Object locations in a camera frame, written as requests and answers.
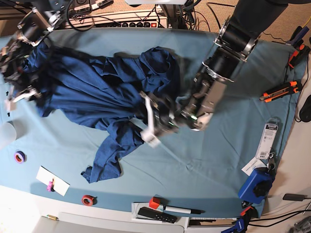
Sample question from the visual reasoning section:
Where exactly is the clear blister package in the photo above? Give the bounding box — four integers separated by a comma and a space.
255, 117, 279, 160

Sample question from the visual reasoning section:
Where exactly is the pink small toy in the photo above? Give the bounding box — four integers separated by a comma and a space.
47, 179, 55, 192

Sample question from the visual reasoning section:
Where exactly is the blue clamp bottom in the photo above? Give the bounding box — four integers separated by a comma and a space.
221, 218, 249, 233

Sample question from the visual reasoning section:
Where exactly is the white paper label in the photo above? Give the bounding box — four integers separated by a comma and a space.
242, 157, 266, 176

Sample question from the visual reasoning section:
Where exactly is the blue clamp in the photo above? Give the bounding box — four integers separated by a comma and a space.
221, 218, 249, 233
285, 26, 309, 47

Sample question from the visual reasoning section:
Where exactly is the black remote control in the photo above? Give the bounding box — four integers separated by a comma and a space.
138, 207, 178, 223

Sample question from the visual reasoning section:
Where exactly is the white power strip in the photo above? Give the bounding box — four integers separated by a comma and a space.
65, 8, 169, 30

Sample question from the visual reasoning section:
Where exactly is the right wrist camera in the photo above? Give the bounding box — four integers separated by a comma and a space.
4, 100, 16, 112

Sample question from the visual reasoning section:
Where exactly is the red small block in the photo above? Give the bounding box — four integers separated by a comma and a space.
149, 197, 161, 209

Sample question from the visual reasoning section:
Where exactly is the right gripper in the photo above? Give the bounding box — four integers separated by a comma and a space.
7, 85, 40, 103

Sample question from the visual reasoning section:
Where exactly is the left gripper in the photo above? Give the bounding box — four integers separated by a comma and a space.
140, 91, 179, 136

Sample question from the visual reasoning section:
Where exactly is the orange black utility knife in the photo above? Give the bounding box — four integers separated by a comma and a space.
259, 81, 303, 103

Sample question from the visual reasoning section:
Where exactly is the light blue table cloth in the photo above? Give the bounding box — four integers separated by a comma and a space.
0, 41, 306, 217

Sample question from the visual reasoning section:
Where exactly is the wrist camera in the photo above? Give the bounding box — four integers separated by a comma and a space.
4, 100, 16, 112
140, 129, 161, 148

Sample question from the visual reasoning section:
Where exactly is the black small device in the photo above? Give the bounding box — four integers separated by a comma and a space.
283, 193, 305, 201

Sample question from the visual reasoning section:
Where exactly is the blue clamp top right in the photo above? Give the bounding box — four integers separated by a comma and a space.
285, 26, 309, 47

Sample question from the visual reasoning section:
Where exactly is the blue box with knob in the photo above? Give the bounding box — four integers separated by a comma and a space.
238, 167, 276, 204

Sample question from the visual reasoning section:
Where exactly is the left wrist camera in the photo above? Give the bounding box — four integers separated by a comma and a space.
140, 129, 161, 148

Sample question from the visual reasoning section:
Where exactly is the purple tape roll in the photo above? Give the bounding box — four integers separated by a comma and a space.
14, 151, 26, 164

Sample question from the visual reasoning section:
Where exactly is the orange black clamp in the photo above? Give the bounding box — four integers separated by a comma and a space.
288, 44, 311, 70

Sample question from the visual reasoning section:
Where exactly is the orange clamp bottom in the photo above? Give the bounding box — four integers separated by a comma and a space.
241, 206, 258, 218

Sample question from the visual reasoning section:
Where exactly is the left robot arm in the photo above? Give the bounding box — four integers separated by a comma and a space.
141, 0, 290, 141

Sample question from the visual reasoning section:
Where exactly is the white card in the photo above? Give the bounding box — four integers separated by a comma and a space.
36, 166, 70, 196

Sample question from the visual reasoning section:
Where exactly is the white black marker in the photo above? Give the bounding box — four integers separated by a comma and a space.
163, 206, 204, 215

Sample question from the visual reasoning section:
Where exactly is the white plastic cup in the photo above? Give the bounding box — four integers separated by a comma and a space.
0, 121, 17, 149

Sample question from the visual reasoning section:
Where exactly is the red tape roll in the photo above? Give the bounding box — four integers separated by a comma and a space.
81, 195, 95, 206

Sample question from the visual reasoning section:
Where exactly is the dark blue t-shirt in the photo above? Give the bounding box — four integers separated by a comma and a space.
23, 44, 180, 183

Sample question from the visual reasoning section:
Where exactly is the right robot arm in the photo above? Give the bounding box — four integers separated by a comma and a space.
0, 0, 64, 105

